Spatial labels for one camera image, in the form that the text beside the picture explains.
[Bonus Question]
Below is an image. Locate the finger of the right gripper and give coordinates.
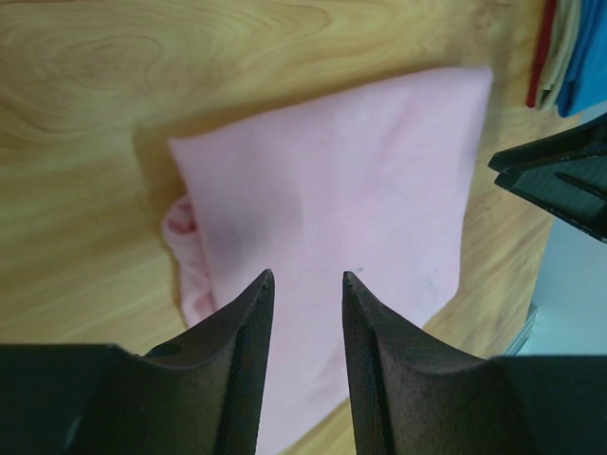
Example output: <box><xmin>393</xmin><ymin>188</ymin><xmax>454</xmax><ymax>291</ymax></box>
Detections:
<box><xmin>488</xmin><ymin>115</ymin><xmax>607</xmax><ymax>243</ymax></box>

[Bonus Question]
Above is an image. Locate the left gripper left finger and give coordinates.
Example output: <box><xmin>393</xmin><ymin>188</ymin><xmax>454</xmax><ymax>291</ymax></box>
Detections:
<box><xmin>1</xmin><ymin>271</ymin><xmax>274</xmax><ymax>454</ymax></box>

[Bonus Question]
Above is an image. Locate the blue folded t shirt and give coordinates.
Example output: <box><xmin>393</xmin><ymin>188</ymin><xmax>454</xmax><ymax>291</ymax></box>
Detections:
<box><xmin>557</xmin><ymin>0</ymin><xmax>606</xmax><ymax>118</ymax></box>

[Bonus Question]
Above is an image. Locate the pink t shirt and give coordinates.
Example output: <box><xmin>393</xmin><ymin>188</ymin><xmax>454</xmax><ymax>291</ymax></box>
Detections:
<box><xmin>162</xmin><ymin>67</ymin><xmax>492</xmax><ymax>454</ymax></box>

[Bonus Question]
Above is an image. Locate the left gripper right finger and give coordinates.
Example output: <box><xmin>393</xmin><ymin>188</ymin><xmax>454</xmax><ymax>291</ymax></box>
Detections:
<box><xmin>342</xmin><ymin>272</ymin><xmax>606</xmax><ymax>454</ymax></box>

